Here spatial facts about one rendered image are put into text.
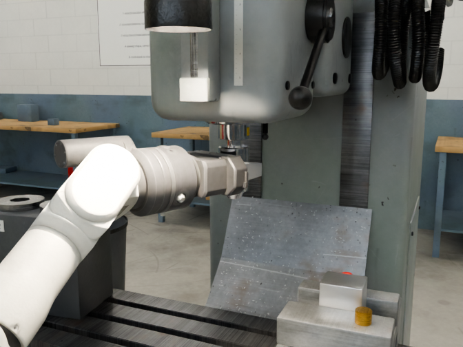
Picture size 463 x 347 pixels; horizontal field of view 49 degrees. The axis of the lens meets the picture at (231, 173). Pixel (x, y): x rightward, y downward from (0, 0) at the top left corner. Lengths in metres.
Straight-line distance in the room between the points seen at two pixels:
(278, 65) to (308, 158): 0.49
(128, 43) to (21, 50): 1.60
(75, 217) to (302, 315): 0.34
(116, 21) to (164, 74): 5.38
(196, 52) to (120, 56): 5.39
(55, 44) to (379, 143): 5.79
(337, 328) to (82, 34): 5.86
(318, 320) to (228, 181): 0.22
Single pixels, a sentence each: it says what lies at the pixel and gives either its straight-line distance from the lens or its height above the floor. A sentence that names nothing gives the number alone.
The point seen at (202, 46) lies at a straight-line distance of 0.64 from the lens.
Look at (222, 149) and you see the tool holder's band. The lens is 0.75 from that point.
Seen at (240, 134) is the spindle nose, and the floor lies 1.29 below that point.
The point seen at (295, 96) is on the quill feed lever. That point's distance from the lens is 0.63.
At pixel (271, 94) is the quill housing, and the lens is 0.65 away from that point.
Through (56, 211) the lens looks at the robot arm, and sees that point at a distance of 0.56.
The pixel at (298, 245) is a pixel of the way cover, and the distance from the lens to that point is 1.12.
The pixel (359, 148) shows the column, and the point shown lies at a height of 1.23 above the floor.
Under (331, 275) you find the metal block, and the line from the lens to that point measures 0.78.
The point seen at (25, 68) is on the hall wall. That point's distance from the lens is 6.96.
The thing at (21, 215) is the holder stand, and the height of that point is 1.13.
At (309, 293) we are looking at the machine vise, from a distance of 0.82.
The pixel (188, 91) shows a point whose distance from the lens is 0.65.
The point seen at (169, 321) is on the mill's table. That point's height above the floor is 0.94.
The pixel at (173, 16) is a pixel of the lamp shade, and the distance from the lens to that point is 0.53.
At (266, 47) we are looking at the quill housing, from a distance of 0.65.
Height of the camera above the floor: 1.37
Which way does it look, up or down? 10 degrees down
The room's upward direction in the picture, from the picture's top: straight up
